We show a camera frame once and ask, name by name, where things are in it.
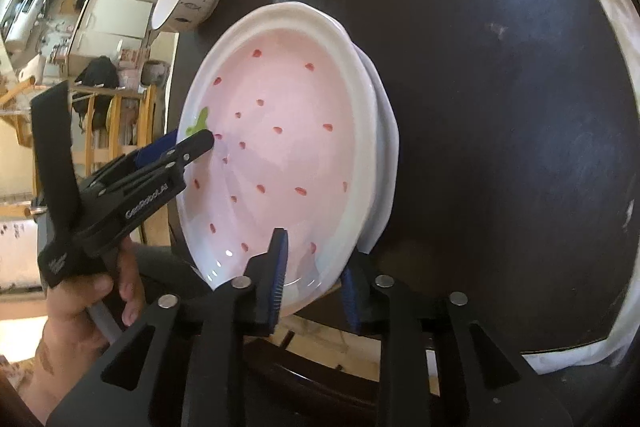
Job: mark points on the dark brown mat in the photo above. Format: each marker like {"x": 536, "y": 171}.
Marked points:
{"x": 500, "y": 107}

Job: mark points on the pink strawberry plate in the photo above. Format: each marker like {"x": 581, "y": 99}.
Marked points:
{"x": 290, "y": 107}

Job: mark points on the black cloth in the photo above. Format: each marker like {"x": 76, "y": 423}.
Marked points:
{"x": 97, "y": 74}

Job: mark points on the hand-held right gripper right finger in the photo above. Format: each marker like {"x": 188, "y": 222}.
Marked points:
{"x": 350, "y": 299}

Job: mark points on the grey pot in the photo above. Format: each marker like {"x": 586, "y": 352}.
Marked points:
{"x": 155, "y": 73}

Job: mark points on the plain white plate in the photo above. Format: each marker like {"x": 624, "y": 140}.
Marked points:
{"x": 386, "y": 147}

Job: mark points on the wooden drying rack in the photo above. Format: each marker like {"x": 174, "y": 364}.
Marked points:
{"x": 90, "y": 132}

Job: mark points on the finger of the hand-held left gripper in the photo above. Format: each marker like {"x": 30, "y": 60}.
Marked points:
{"x": 157, "y": 149}
{"x": 197, "y": 146}

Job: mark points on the white low cabinet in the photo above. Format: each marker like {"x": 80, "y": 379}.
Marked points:
{"x": 115, "y": 19}

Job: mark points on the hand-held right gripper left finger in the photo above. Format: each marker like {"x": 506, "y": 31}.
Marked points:
{"x": 278, "y": 277}

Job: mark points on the person's left forearm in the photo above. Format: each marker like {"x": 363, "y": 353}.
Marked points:
{"x": 50, "y": 382}

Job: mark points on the person's left hand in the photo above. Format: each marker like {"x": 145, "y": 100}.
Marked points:
{"x": 80, "y": 312}

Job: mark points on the white appliance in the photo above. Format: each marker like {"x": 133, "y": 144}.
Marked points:
{"x": 22, "y": 9}

